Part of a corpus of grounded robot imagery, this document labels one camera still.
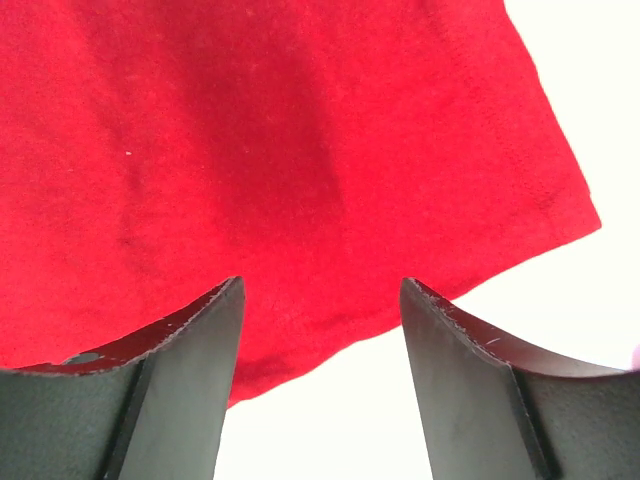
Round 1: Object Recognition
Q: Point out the red t shirt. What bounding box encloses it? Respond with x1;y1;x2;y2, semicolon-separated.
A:
1;1;601;402

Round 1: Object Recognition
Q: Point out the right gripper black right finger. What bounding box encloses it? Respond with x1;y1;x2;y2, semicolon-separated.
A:
400;278;639;480

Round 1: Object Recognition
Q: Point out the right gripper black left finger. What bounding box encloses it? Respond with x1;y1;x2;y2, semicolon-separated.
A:
1;277;245;480

